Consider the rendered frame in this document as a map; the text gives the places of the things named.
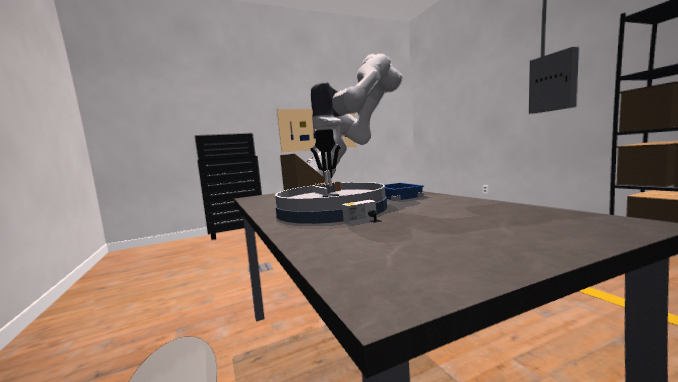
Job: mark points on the blue crate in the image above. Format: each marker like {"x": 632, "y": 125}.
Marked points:
{"x": 402, "y": 191}

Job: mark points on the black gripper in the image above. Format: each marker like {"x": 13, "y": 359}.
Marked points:
{"x": 325, "y": 143}

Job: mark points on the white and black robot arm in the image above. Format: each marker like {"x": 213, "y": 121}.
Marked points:
{"x": 375, "y": 75}

